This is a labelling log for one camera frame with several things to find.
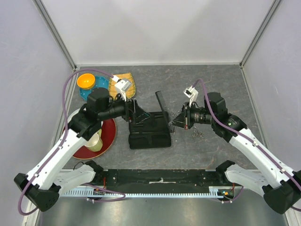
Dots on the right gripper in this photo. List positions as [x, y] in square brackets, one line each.
[184, 120]

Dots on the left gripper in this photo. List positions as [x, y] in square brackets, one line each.
[133, 107]

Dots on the silver scissors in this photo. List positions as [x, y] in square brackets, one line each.
[197, 132]
[172, 123]

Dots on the black zip tool case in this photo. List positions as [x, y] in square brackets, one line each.
[153, 132]

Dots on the black hair comb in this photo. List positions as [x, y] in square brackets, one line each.
[163, 106]

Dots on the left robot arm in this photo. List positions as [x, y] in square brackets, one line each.
[43, 185]

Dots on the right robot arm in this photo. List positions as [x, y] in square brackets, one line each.
[277, 183]

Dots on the woven bamboo basket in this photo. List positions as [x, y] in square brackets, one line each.
[130, 92]

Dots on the red round tray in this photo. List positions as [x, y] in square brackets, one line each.
[109, 130]

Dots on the blue dotted plate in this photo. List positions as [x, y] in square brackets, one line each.
[101, 82]

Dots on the yellow-green cup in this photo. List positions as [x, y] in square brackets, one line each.
[95, 143]

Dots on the orange bowl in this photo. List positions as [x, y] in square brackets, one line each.
[86, 81]

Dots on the white paper plate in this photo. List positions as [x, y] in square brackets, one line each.
[71, 115]

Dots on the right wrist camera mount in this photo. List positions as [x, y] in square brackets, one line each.
[192, 94]

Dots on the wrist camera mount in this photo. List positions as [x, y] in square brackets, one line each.
[192, 94]
[121, 86]

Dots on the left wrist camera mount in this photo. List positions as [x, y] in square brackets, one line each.
[121, 86]

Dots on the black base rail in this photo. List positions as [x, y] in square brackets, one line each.
[160, 181]

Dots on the white cable duct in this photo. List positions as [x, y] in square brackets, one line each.
[89, 192]

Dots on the left aluminium frame post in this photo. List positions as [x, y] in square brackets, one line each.
[55, 33]

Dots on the aluminium frame post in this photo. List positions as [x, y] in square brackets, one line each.
[55, 33]
[260, 31]

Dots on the right aluminium frame post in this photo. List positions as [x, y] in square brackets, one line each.
[260, 31]

